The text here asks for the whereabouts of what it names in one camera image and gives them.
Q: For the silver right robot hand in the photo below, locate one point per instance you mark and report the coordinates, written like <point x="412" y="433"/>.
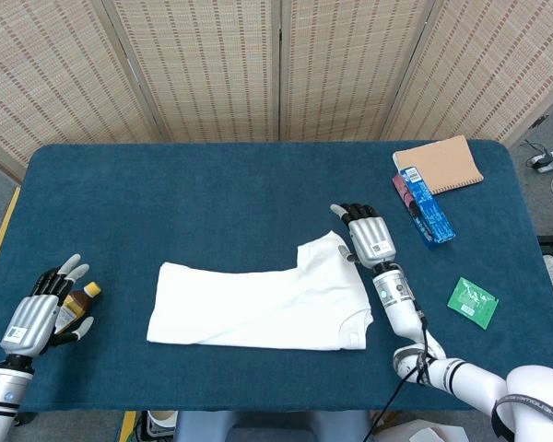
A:
<point x="371" y="239"/>

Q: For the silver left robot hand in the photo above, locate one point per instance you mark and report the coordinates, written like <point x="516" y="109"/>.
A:
<point x="30" y="322"/>

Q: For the white T-shirt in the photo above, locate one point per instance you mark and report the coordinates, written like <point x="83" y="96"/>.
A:
<point x="258" y="304"/>

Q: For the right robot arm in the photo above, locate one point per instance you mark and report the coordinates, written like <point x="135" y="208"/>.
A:
<point x="470" y="377"/>

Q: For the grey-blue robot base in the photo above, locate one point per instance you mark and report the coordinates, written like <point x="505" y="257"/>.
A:
<point x="203" y="428"/>

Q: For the yellow-capped tea bottle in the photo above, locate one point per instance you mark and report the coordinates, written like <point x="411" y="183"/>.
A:
<point x="76" y="304"/>

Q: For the blue cookie box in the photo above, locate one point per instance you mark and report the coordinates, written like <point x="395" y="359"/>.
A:
<point x="431" y="216"/>

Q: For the brown spiral notebook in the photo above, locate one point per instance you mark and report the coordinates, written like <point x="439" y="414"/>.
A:
<point x="442" y="163"/>

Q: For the green sachet packet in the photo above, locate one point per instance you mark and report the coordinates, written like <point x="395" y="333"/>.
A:
<point x="472" y="301"/>

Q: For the white tape roll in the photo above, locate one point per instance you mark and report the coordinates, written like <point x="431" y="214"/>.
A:
<point x="161" y="419"/>

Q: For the blue carpet table cover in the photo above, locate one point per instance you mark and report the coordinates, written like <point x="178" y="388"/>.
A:
<point x="120" y="184"/>

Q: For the black power adapter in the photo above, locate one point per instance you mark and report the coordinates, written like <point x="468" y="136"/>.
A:
<point x="541" y="161"/>

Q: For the woven bamboo folding screen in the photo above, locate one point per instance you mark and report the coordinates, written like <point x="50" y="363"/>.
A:
<point x="212" y="69"/>

